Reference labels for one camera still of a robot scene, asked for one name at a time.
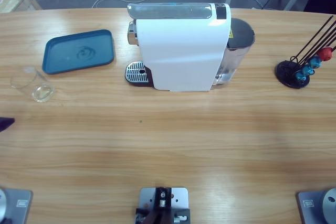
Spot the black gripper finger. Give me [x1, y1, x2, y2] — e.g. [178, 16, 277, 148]
[0, 117, 16, 133]

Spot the clear glass cup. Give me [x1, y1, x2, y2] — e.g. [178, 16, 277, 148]
[10, 66, 56, 103]

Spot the silver coffee machine lever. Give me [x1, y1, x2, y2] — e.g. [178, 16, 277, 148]
[127, 3, 215, 19]

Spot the red coffee capsule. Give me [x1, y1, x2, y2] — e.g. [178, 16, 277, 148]
[318, 47, 333, 61]

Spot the white capsule coffee machine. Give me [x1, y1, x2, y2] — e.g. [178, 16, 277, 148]
[125, 2, 256, 92]

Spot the dark teal plastic tray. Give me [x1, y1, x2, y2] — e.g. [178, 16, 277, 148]
[41, 29, 116, 75]

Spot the drip tray with metal grate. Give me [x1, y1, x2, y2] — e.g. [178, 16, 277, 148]
[124, 61, 154, 88]

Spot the clear water tank, black lid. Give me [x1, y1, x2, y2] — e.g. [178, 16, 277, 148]
[214, 17, 256, 86]

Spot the black capsule holder with rods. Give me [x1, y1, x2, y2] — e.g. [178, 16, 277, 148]
[275, 16, 336, 89]

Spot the arm grey base plate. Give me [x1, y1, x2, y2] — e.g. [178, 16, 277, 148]
[296, 187, 336, 224]
[0, 187, 34, 224]

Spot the grey mount with dark post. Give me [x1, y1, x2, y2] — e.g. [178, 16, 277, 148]
[134, 186, 191, 224]

